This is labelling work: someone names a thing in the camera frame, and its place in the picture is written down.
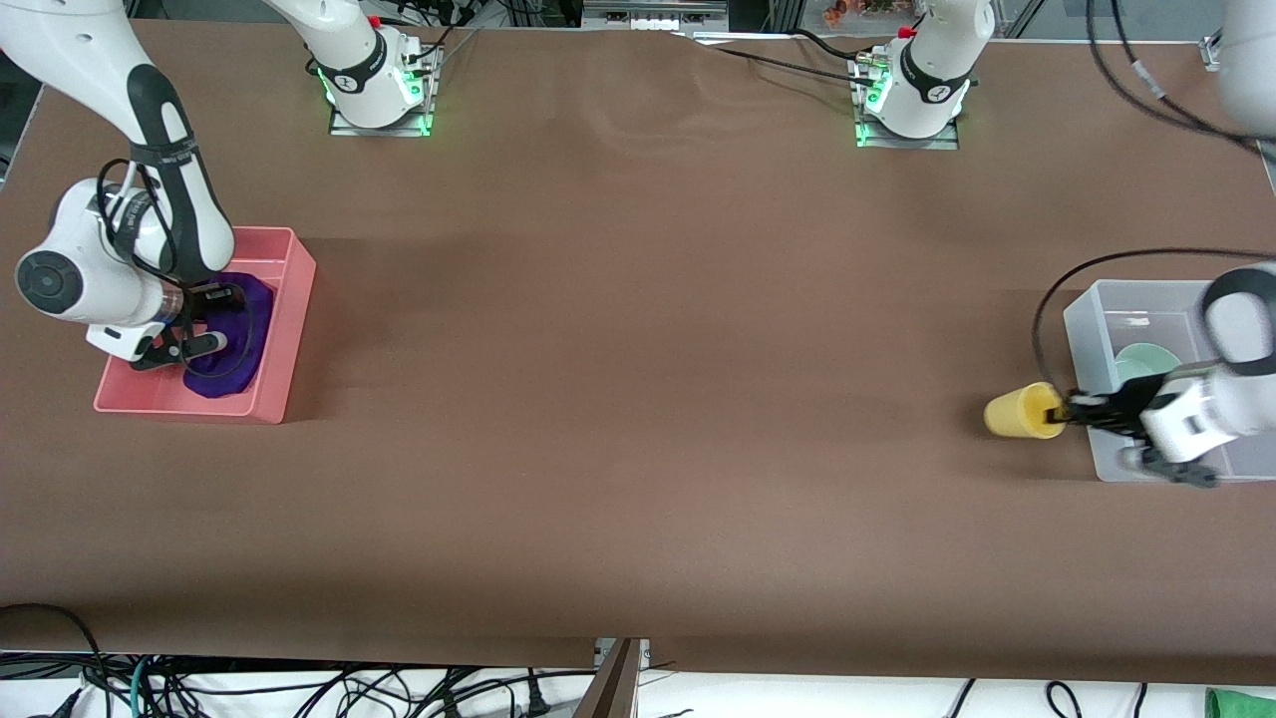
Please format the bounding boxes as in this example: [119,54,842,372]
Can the pink plastic bin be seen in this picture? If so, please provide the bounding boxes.
[94,226,318,426]

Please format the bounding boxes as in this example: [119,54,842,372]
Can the black floor cable tangle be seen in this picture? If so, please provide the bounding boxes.
[150,660,599,718]

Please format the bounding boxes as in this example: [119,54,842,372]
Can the metal table leg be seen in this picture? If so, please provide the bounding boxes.
[572,638,651,718]

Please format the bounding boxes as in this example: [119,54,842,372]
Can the green cloth scrap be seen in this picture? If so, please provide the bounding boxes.
[1204,687,1276,718]

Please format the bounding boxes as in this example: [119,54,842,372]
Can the clear plastic bin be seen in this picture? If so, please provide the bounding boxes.
[1063,279,1276,484]

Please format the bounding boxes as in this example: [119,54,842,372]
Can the purple cloth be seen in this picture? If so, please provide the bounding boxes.
[183,271,276,401]

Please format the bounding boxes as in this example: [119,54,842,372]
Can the black looped floor cable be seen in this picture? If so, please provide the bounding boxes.
[0,602,113,718]

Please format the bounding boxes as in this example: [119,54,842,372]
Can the pale green bowl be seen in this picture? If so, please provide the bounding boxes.
[1114,342,1184,393]

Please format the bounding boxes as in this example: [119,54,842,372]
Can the orange background objects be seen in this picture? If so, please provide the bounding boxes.
[821,0,920,28]

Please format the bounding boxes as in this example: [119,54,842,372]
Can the grey control box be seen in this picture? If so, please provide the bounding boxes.
[581,0,731,33]

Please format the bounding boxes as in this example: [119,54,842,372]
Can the yellow cup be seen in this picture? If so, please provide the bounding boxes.
[983,381,1068,442]

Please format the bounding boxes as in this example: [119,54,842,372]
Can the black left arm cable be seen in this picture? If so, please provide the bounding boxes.
[1031,0,1276,396]

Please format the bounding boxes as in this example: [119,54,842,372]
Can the black table cable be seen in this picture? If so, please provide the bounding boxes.
[674,28,878,89]

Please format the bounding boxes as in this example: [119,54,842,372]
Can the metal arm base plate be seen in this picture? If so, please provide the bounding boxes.
[854,55,961,152]
[328,45,441,139]

